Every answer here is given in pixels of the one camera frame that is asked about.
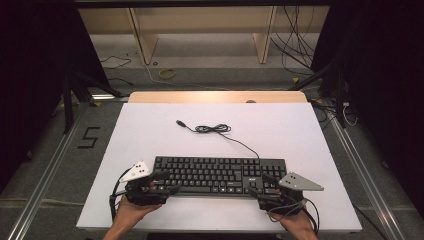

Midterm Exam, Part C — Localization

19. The bundle of black cables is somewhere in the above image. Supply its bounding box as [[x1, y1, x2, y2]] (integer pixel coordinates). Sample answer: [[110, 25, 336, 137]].
[[269, 5, 316, 76]]

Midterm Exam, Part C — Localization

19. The black curtain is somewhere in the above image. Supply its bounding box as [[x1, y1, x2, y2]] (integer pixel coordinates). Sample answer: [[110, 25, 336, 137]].
[[311, 0, 424, 208], [0, 0, 111, 194]]

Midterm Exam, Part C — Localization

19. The black frame bar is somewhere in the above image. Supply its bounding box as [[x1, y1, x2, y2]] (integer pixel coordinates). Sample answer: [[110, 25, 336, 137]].
[[73, 0, 334, 9]]

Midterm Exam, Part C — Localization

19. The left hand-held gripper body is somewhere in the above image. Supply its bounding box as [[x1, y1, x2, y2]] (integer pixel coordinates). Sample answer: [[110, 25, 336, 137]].
[[119, 160, 169, 206]]

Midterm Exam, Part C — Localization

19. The beige wooden shelf unit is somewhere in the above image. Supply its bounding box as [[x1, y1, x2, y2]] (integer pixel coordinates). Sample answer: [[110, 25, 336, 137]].
[[78, 6, 331, 66]]

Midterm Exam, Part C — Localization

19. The person's right hand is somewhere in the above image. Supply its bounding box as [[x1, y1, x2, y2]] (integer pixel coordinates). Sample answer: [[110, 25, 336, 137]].
[[268, 209, 317, 236]]

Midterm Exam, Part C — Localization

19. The yellow tape roll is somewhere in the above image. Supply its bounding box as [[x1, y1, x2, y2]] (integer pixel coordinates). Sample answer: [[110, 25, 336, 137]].
[[158, 68, 177, 80]]

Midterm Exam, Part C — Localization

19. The black computer keyboard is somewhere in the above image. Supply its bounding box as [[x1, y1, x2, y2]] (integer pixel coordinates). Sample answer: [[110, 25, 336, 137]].
[[151, 155, 288, 198]]

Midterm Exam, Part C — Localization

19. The left hand-held gripper cable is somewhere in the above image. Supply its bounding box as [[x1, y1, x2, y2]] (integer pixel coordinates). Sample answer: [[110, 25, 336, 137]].
[[109, 168, 133, 221]]

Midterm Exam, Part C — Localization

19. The thin black floor cable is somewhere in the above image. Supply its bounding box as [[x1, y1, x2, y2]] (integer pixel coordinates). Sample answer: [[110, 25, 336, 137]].
[[99, 54, 133, 70]]

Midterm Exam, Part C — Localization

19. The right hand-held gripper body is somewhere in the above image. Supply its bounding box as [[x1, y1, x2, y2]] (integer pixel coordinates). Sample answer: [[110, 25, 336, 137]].
[[258, 171, 325, 217]]

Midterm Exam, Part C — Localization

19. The black keyboard cable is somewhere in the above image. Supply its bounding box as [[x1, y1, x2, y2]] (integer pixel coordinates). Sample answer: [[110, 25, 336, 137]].
[[175, 119, 261, 160]]

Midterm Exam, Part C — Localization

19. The aluminium floor rail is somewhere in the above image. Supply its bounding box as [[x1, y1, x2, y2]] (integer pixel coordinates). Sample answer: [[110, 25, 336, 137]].
[[6, 103, 88, 240], [324, 109, 406, 240]]

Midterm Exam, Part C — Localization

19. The white table board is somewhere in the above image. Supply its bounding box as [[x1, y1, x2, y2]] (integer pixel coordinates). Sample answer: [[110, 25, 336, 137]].
[[75, 102, 363, 233]]

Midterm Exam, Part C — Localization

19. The black metal stand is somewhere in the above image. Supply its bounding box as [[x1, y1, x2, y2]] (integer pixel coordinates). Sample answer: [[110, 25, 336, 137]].
[[288, 56, 348, 129], [61, 71, 124, 134]]

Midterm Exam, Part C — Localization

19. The person's left hand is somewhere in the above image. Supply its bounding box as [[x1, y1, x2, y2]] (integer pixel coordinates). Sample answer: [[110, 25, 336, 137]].
[[114, 195, 163, 228]]

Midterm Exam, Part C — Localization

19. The short aluminium bar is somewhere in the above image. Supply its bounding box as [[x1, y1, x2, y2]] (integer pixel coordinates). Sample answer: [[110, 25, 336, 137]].
[[91, 94, 130, 101]]

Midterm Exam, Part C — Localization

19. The short white floor cable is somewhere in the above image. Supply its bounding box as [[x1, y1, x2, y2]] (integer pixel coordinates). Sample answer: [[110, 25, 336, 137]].
[[342, 103, 359, 128]]

